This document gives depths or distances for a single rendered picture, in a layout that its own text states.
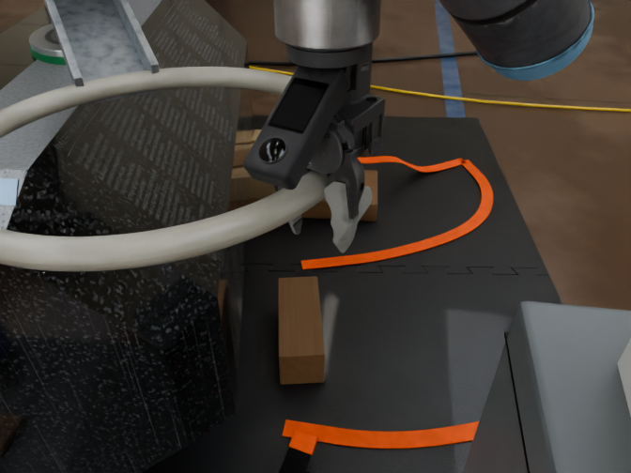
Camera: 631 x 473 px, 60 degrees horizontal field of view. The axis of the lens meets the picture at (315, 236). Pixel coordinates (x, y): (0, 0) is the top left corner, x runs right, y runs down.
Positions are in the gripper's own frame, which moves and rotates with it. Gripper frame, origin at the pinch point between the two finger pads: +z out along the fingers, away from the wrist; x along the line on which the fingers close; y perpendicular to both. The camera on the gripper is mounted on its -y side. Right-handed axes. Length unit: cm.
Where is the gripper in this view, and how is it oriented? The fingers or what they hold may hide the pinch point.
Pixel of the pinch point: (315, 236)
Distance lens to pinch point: 58.3
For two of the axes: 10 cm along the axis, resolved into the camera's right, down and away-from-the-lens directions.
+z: 0.1, 8.1, 5.9
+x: -8.2, -3.3, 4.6
